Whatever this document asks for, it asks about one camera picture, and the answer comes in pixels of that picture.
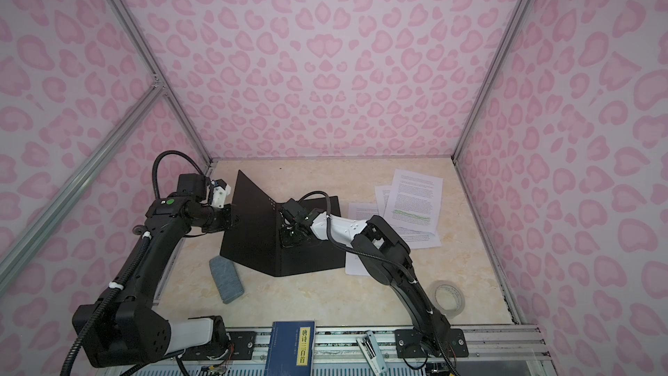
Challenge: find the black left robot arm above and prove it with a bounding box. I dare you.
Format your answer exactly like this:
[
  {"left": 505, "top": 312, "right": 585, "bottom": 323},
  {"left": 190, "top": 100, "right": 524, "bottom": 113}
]
[{"left": 60, "top": 173, "right": 233, "bottom": 375}]

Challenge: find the white tape roll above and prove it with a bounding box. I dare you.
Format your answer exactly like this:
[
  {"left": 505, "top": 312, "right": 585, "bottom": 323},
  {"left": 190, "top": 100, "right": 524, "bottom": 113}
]
[{"left": 429, "top": 280, "right": 466, "bottom": 319}]

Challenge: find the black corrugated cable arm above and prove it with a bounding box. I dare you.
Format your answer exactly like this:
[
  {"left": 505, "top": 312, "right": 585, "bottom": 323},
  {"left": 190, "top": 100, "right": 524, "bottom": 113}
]
[
  {"left": 296, "top": 190, "right": 460, "bottom": 376},
  {"left": 59, "top": 150, "right": 210, "bottom": 376}
]

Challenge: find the aluminium frame post right rear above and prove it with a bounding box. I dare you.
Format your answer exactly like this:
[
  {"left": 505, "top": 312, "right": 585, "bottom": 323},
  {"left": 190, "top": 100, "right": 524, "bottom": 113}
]
[{"left": 452, "top": 0, "right": 535, "bottom": 166}]

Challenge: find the grey sponge eraser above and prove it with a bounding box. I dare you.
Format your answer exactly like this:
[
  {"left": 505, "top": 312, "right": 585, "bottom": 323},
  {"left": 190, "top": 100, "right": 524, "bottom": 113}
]
[{"left": 209, "top": 256, "right": 245, "bottom": 305}]

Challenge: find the printed paper sheet top highlighted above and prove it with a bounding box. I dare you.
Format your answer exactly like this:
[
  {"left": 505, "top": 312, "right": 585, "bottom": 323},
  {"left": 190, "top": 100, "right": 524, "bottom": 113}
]
[{"left": 384, "top": 170, "right": 444, "bottom": 233}]

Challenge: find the aluminium frame post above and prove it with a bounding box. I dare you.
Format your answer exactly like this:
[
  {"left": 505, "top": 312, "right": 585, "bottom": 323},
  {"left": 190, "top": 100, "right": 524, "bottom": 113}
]
[
  {"left": 106, "top": 0, "right": 213, "bottom": 167},
  {"left": 452, "top": 0, "right": 535, "bottom": 166}
]

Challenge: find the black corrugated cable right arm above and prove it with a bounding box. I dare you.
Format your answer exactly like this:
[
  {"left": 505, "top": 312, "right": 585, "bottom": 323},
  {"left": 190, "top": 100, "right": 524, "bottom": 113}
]
[{"left": 296, "top": 190, "right": 460, "bottom": 376}]

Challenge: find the aluminium frame post left rear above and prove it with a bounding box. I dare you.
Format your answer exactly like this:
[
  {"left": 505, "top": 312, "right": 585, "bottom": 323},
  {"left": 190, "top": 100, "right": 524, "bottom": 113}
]
[{"left": 106, "top": 0, "right": 213, "bottom": 167}]

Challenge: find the white clip on rail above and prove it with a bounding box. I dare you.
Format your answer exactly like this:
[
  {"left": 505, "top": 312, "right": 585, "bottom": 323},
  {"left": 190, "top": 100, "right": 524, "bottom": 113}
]
[{"left": 356, "top": 331, "right": 387, "bottom": 376}]

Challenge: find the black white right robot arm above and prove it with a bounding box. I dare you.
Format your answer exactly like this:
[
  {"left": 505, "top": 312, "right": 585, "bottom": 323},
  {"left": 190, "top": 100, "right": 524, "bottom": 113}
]
[{"left": 280, "top": 197, "right": 452, "bottom": 357}]

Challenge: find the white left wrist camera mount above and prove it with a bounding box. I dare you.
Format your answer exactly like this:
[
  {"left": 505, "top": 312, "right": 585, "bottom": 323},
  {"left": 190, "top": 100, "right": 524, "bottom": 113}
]
[{"left": 208, "top": 179, "right": 232, "bottom": 209}]

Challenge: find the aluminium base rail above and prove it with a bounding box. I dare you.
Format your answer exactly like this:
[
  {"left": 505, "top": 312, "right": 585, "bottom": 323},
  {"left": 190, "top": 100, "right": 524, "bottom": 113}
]
[{"left": 117, "top": 324, "right": 555, "bottom": 376}]

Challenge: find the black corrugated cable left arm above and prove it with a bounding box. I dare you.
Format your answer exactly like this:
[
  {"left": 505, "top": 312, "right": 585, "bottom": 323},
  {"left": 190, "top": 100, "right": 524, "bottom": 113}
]
[{"left": 59, "top": 150, "right": 210, "bottom": 376}]

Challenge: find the teal folder with black inside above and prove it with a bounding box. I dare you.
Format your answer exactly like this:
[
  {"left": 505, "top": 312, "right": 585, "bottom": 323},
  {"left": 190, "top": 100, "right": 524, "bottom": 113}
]
[{"left": 220, "top": 172, "right": 345, "bottom": 277}]

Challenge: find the blue book yellow label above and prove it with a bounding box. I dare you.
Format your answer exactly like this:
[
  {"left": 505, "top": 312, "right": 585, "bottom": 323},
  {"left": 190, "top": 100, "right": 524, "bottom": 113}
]
[{"left": 264, "top": 321, "right": 316, "bottom": 376}]

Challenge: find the aluminium diagonal frame bar left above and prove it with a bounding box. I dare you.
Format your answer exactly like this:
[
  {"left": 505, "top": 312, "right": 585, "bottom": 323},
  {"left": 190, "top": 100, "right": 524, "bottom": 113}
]
[{"left": 1, "top": 82, "right": 164, "bottom": 293}]

